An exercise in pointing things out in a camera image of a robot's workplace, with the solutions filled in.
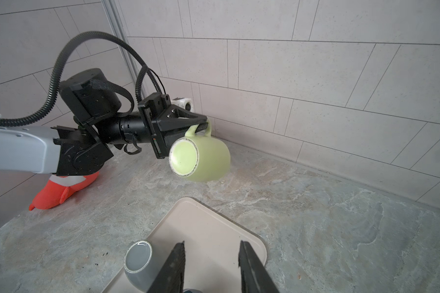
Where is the light green mug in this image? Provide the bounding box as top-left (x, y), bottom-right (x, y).
top-left (169, 122), bottom-right (231, 182)

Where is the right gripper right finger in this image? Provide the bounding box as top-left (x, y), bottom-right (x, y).
top-left (238, 241), bottom-right (279, 293)

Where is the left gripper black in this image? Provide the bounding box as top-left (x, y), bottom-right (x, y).
top-left (138, 92), bottom-right (210, 159)

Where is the dark green mug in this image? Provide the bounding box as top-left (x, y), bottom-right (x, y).
top-left (183, 289), bottom-right (202, 293)

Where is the red monster plush toy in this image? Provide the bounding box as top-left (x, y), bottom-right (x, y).
top-left (29, 172), bottom-right (99, 211)

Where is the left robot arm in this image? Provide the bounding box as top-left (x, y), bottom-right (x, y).
top-left (0, 31), bottom-right (211, 176)

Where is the grey mug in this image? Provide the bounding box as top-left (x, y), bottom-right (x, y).
top-left (124, 240), bottom-right (167, 293)

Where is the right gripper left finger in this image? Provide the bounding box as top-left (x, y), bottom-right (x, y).
top-left (148, 242), bottom-right (186, 293)

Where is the beige tray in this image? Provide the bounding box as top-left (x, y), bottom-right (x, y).
top-left (100, 197), bottom-right (268, 293)

